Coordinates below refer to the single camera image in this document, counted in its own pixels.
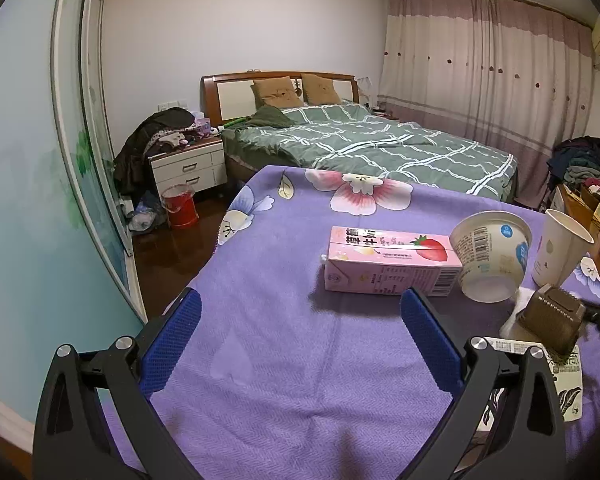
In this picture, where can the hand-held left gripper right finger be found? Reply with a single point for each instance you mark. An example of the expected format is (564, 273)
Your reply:
(430, 340)

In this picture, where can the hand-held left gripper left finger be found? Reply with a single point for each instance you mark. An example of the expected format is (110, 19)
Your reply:
(170, 340)

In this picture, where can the brown gable carton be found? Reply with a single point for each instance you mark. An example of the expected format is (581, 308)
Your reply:
(550, 320)

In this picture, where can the leaf print carton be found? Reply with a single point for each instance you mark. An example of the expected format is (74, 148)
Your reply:
(565, 390)

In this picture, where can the cream paper cup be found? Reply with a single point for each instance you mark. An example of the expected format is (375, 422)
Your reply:
(555, 255)

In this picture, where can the pink strawberry milk carton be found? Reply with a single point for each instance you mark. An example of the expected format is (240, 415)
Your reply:
(380, 270)

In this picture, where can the white yogurt tub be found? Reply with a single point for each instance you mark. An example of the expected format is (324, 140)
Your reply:
(490, 260)

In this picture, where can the purple floral tablecloth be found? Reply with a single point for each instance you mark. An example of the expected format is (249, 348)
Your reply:
(280, 350)

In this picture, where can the plastic bags on floor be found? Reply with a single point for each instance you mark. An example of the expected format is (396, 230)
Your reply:
(145, 220)

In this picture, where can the red bucket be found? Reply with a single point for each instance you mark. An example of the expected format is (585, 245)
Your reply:
(180, 212)

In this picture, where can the pile of folded clothes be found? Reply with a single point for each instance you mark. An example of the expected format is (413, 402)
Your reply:
(580, 160)

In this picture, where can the white nightstand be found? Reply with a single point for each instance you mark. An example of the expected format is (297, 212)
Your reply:
(185, 170)

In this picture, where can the glass sliding wardrobe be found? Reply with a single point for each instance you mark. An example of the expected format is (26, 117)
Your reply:
(30, 210)

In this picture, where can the green plaid duvet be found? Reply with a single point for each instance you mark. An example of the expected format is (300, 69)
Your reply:
(380, 145)

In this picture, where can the dark clothes pile on nightstand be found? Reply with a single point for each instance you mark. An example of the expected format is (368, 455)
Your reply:
(145, 135)

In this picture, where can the pink tissue box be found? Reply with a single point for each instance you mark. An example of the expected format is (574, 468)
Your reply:
(202, 123)

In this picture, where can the small wooden bedside table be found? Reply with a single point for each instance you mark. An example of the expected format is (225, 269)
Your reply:
(386, 113)

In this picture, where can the dark green garment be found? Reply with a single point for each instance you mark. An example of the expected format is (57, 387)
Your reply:
(270, 117)

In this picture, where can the wooden bed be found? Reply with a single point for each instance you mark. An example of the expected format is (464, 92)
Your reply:
(230, 92)

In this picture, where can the white bedside lamp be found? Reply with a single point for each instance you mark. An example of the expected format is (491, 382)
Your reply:
(365, 90)

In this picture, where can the pink white curtain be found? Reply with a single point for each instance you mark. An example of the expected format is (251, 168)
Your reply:
(480, 85)

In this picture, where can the brown pillow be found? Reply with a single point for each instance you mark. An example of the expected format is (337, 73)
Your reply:
(277, 92)
(320, 89)

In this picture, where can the white wall socket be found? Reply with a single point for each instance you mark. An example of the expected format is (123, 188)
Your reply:
(171, 105)

